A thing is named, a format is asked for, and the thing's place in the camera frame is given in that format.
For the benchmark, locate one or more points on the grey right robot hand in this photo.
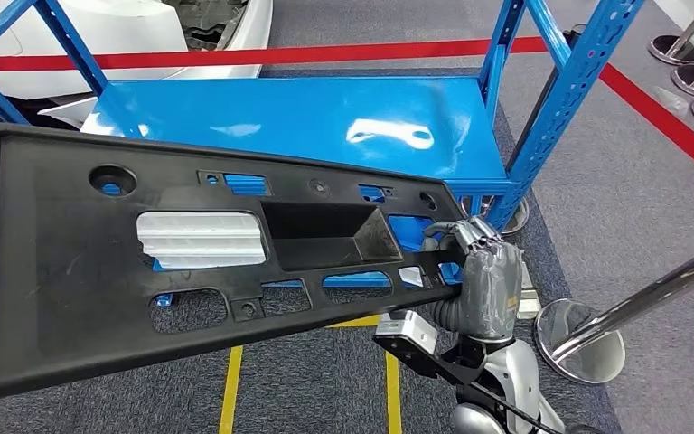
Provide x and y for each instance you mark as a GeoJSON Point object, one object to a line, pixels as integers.
{"type": "Point", "coordinates": [493, 287]}

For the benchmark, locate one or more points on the black plastic panel with cutouts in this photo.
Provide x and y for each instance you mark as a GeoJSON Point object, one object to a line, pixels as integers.
{"type": "Point", "coordinates": [53, 269]}

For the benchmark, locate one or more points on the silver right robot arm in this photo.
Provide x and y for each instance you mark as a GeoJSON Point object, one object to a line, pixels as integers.
{"type": "Point", "coordinates": [520, 371]}

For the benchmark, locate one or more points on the blue metal shelf rack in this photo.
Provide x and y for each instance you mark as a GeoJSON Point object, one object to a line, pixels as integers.
{"type": "Point", "coordinates": [263, 120]}

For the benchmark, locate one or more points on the metal floor socket plate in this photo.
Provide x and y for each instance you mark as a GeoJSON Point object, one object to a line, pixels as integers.
{"type": "Point", "coordinates": [529, 306]}
{"type": "Point", "coordinates": [531, 278]}

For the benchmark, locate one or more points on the red barrier belt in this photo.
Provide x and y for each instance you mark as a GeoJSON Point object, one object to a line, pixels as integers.
{"type": "Point", "coordinates": [263, 54]}

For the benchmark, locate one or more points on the white car body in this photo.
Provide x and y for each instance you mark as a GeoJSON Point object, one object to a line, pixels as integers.
{"type": "Point", "coordinates": [113, 30]}

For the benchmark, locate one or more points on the stanchion post with black cap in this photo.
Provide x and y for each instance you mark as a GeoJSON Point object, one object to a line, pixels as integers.
{"type": "Point", "coordinates": [511, 218]}

